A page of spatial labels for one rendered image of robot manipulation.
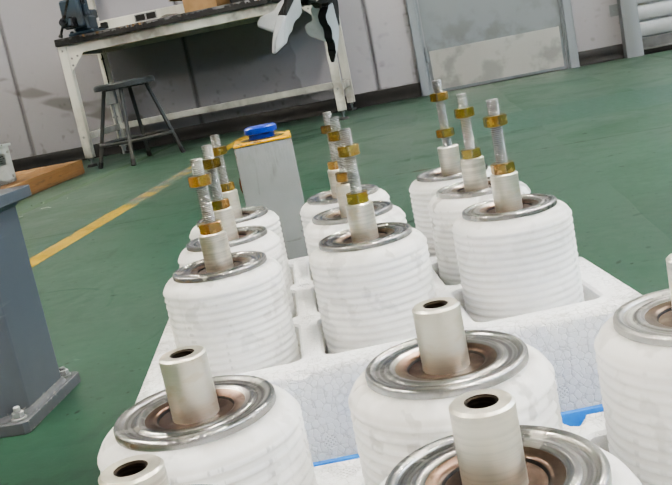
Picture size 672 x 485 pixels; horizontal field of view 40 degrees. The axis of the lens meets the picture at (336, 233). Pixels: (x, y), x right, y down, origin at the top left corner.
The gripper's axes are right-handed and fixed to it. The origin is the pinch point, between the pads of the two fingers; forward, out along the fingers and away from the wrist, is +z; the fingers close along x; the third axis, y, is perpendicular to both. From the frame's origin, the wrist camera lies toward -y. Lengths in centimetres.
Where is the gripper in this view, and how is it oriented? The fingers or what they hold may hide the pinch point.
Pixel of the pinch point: (308, 59)
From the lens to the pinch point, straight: 143.0
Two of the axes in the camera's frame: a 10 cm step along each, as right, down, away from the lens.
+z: -0.6, 9.9, 1.3
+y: -8.2, -1.3, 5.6
